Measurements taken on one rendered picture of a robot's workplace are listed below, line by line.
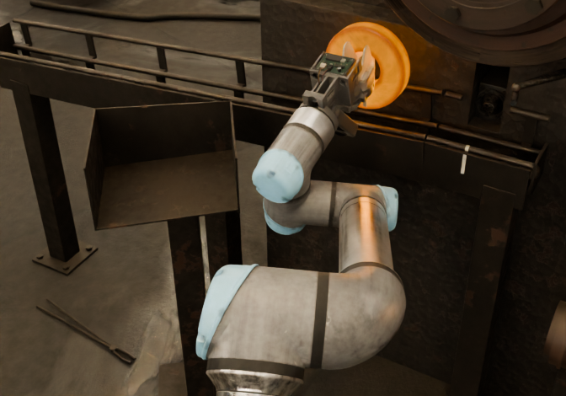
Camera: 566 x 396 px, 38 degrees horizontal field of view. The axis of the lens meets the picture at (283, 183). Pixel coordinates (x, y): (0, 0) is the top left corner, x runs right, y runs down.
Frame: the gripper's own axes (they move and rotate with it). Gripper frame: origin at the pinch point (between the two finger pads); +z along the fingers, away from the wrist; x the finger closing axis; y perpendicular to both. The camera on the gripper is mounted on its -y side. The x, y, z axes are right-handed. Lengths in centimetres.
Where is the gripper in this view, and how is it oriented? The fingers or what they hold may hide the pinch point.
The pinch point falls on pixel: (366, 56)
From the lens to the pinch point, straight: 148.4
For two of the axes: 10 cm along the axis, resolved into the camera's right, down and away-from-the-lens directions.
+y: -1.6, -6.7, -7.3
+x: -8.7, -2.6, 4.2
